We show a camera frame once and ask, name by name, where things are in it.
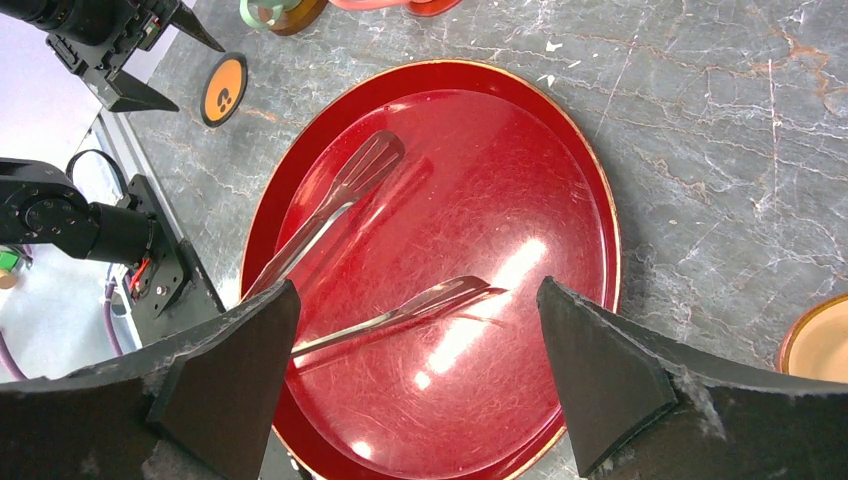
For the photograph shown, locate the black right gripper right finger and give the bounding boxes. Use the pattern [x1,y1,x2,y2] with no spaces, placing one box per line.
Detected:
[537,277,847,479]

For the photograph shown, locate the pink mug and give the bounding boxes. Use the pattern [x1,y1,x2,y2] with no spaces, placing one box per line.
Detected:
[330,0,410,11]

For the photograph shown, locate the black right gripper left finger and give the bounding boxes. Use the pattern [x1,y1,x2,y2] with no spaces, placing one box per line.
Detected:
[1,281,301,479]

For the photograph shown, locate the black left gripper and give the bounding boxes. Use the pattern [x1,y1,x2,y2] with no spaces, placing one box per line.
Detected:
[1,1,225,113]

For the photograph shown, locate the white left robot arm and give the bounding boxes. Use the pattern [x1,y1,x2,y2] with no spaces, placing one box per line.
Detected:
[1,1,223,265]

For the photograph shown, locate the metal tongs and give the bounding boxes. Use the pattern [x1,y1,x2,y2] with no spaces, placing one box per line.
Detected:
[241,129,510,360]

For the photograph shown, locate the small orange cup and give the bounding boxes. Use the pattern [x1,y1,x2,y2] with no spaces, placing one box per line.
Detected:
[776,293,847,384]

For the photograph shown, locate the mint green cup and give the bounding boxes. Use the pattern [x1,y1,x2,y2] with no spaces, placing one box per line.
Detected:
[238,0,301,30]

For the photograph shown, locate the red round coaster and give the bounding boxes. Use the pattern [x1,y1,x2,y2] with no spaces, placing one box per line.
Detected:
[405,0,461,17]

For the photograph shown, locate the orange round coaster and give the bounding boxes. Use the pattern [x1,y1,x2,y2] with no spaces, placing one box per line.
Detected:
[200,52,248,128]

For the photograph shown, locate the brown round coaster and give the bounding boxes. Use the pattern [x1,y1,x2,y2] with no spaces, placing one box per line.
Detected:
[270,0,329,36]

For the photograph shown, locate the round red tray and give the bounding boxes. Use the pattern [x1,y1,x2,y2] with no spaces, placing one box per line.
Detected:
[241,59,621,479]

